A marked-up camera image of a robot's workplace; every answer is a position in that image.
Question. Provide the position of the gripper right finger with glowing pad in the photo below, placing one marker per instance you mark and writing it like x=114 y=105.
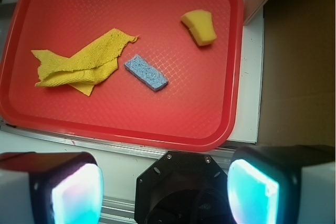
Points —
x=282 y=184

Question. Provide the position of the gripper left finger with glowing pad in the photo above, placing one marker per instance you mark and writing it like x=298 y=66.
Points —
x=50 y=188

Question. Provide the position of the blue textured sponge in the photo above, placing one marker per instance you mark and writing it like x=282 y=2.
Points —
x=146 y=73

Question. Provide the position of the yellow sponge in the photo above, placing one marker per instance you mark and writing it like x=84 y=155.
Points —
x=200 y=25

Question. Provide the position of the red plastic tray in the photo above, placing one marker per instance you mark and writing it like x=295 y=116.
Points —
x=195 y=112

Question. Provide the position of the yellow cloth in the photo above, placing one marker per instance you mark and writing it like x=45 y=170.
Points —
x=90 y=66

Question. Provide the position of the black octagonal mount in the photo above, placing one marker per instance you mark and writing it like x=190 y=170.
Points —
x=182 y=187

